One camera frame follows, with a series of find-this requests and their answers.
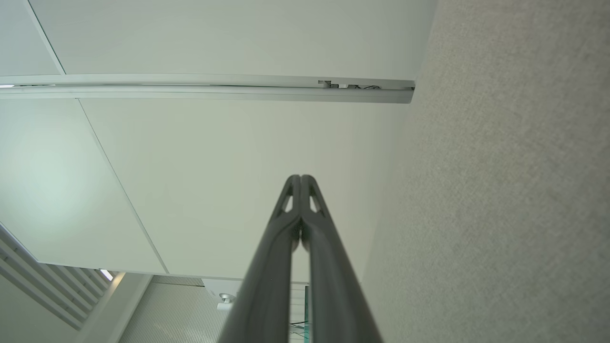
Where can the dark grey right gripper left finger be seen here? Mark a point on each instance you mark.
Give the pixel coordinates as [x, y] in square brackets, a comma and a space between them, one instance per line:
[267, 286]

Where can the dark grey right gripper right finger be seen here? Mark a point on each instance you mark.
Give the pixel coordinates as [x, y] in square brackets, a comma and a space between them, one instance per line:
[336, 295]

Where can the white ceiling-mounted device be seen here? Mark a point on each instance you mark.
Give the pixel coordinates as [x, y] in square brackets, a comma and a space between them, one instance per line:
[224, 291]

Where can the white slatted ceiling grille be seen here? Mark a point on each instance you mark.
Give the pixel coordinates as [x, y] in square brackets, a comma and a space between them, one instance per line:
[43, 276]

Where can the white ceiling rail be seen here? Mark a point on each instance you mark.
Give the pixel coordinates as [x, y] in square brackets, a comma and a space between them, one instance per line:
[190, 90]

